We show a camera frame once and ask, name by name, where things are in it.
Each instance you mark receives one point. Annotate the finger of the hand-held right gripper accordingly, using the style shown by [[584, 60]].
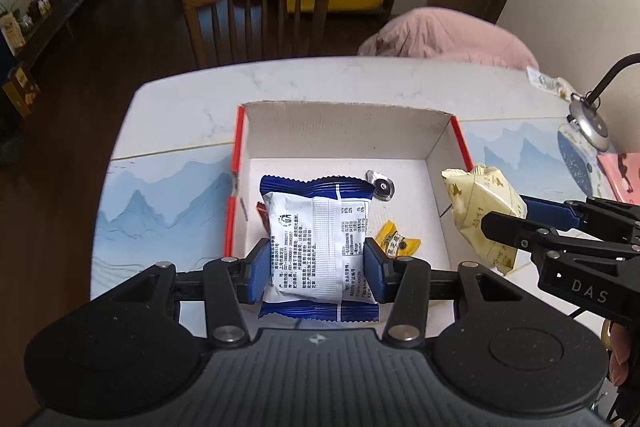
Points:
[[515, 232], [547, 211]]

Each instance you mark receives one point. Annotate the pink jacket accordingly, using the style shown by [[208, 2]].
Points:
[[440, 37]]

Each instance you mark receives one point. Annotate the brown yellow carton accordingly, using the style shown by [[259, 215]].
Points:
[[20, 92]]

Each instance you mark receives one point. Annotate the person's right hand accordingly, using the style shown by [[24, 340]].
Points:
[[620, 352]]

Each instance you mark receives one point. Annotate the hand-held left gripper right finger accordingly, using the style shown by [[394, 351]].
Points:
[[372, 269]]

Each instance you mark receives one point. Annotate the silver brown snack packet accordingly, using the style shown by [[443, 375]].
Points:
[[381, 187]]

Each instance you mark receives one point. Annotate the red cardboard box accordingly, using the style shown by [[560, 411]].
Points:
[[340, 132]]

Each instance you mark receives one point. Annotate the pink printed bag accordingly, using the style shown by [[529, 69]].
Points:
[[625, 172]]

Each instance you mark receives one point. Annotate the dark wooden television cabinet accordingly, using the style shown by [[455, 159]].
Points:
[[60, 7]]

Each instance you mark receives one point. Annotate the cream snack packet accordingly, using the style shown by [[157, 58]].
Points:
[[475, 207]]

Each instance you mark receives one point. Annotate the blue white snack packet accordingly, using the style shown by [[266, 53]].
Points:
[[315, 247]]

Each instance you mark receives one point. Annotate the silver desk lamp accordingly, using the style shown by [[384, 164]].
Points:
[[592, 127]]

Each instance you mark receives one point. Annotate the yellow printed box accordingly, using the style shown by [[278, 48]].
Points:
[[12, 33]]

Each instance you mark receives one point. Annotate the small white packet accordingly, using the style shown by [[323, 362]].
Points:
[[545, 82]]

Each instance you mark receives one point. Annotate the small yellow snack packet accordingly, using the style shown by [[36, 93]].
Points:
[[395, 247]]

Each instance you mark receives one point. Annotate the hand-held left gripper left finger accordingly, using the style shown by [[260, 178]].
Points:
[[255, 272]]

